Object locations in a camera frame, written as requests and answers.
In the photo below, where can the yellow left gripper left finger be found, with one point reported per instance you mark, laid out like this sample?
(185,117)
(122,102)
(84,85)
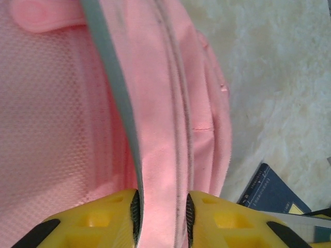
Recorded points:
(98,224)

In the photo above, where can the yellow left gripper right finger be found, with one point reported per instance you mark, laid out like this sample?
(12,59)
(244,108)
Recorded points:
(232,227)

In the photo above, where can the dark blue book yellow label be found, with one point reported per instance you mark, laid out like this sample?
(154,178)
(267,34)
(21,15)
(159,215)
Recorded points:
(274,191)

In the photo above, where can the pink school backpack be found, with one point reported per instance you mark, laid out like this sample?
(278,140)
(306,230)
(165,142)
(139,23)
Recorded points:
(64,103)

